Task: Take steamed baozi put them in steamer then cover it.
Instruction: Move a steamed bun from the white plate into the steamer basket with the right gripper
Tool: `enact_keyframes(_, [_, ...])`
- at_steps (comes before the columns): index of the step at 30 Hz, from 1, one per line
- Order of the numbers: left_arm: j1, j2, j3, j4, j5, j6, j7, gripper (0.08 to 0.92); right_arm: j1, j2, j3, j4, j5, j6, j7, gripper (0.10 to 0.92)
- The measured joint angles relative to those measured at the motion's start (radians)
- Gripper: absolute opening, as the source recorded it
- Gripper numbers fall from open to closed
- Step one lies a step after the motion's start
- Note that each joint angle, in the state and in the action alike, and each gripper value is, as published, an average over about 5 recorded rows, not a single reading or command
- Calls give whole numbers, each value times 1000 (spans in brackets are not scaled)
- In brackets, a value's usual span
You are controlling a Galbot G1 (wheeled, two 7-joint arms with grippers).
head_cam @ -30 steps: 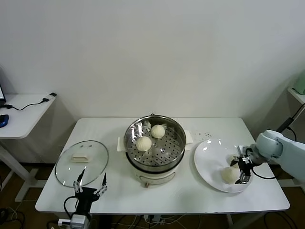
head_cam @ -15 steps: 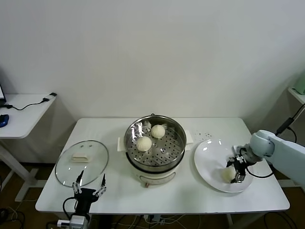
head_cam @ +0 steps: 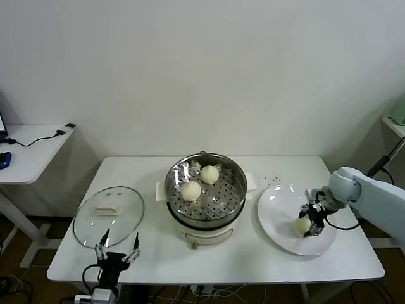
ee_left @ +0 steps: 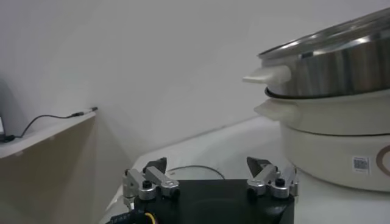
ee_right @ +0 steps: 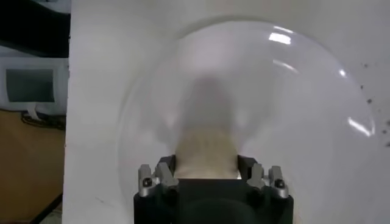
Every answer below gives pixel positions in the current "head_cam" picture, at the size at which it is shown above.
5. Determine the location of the round glass pot lid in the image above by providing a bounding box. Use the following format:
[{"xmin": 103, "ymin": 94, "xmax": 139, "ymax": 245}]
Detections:
[{"xmin": 73, "ymin": 186, "xmax": 146, "ymax": 248}]

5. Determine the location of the white power strip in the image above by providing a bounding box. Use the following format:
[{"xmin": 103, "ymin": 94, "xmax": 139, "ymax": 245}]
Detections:
[{"xmin": 190, "ymin": 284, "xmax": 216, "ymax": 295}]

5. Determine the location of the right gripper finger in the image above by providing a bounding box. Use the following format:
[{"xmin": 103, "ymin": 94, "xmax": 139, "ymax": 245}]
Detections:
[
  {"xmin": 298, "ymin": 203, "xmax": 314, "ymax": 220},
  {"xmin": 302, "ymin": 224, "xmax": 324, "ymax": 238}
]

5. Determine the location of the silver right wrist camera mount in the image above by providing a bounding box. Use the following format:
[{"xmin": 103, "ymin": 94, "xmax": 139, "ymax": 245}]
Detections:
[{"xmin": 304, "ymin": 188, "xmax": 321, "ymax": 203}]

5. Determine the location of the pale green appliance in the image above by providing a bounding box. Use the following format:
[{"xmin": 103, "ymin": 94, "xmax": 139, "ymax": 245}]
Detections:
[{"xmin": 388, "ymin": 98, "xmax": 405, "ymax": 127}]

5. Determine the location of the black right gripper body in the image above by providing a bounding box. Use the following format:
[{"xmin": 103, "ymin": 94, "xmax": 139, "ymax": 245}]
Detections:
[{"xmin": 307, "ymin": 201, "xmax": 328, "ymax": 227}]

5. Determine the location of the stainless steel steamer basket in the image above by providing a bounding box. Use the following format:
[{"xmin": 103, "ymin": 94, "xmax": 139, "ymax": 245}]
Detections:
[{"xmin": 164, "ymin": 153, "xmax": 248, "ymax": 229}]

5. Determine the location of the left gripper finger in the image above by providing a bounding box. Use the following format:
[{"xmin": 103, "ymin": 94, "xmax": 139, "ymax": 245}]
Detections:
[
  {"xmin": 94, "ymin": 227, "xmax": 110, "ymax": 261},
  {"xmin": 121, "ymin": 232, "xmax": 141, "ymax": 265}
]

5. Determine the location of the white steamed baozi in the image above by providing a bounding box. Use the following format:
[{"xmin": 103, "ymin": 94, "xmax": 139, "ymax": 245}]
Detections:
[
  {"xmin": 200, "ymin": 165, "xmax": 220, "ymax": 185},
  {"xmin": 290, "ymin": 217, "xmax": 313, "ymax": 238},
  {"xmin": 180, "ymin": 180, "xmax": 203, "ymax": 203}
]

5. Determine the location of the black cable with adapter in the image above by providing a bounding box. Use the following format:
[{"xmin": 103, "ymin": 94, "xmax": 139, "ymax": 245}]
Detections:
[{"xmin": 0, "ymin": 123, "xmax": 76, "ymax": 148}]

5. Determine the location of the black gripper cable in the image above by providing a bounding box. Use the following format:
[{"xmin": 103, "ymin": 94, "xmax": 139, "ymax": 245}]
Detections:
[
  {"xmin": 325, "ymin": 213, "xmax": 361, "ymax": 231},
  {"xmin": 82, "ymin": 264, "xmax": 102, "ymax": 289}
]

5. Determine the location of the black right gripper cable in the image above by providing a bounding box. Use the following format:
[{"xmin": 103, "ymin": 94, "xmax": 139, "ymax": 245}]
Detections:
[{"xmin": 325, "ymin": 213, "xmax": 361, "ymax": 231}]

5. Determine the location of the blue computer mouse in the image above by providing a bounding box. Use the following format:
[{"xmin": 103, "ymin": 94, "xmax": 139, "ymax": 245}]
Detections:
[{"xmin": 0, "ymin": 151, "xmax": 13, "ymax": 170}]

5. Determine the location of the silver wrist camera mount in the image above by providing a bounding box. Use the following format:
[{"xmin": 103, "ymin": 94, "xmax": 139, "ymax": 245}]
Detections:
[
  {"xmin": 74, "ymin": 287, "xmax": 120, "ymax": 304},
  {"xmin": 304, "ymin": 188, "xmax": 321, "ymax": 203}
]

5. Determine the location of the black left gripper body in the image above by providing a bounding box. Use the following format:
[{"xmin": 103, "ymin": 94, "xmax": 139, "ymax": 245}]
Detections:
[{"xmin": 96, "ymin": 251, "xmax": 130, "ymax": 288}]

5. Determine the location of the black laptop screen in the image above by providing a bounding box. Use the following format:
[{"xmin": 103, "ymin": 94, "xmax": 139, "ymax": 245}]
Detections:
[{"xmin": 0, "ymin": 90, "xmax": 9, "ymax": 143}]

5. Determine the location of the cream electric cooking pot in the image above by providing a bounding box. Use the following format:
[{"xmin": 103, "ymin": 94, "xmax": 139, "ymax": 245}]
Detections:
[{"xmin": 156, "ymin": 172, "xmax": 258, "ymax": 251}]

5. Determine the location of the black power adapter cable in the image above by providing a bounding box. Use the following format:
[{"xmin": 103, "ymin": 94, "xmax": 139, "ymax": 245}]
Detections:
[{"xmin": 366, "ymin": 137, "xmax": 405, "ymax": 186}]

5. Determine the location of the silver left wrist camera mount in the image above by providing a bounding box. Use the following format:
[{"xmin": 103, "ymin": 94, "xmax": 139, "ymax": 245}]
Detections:
[{"xmin": 74, "ymin": 287, "xmax": 120, "ymax": 304}]

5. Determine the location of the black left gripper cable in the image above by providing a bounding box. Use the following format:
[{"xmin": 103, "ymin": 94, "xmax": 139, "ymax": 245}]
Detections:
[{"xmin": 82, "ymin": 264, "xmax": 102, "ymax": 289}]

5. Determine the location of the white side desk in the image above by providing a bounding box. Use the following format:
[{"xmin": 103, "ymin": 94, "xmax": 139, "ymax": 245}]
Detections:
[{"xmin": 0, "ymin": 124, "xmax": 76, "ymax": 269}]

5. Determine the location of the large white plate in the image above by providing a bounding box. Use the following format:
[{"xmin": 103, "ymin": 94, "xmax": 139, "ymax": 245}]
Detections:
[{"xmin": 257, "ymin": 184, "xmax": 338, "ymax": 257}]

